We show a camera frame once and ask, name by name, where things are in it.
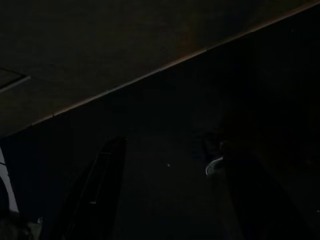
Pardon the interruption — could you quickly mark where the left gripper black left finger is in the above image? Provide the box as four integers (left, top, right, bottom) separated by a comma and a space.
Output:
57, 136, 127, 240

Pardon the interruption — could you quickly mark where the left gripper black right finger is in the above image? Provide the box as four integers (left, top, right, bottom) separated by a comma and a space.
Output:
204, 138, 296, 240

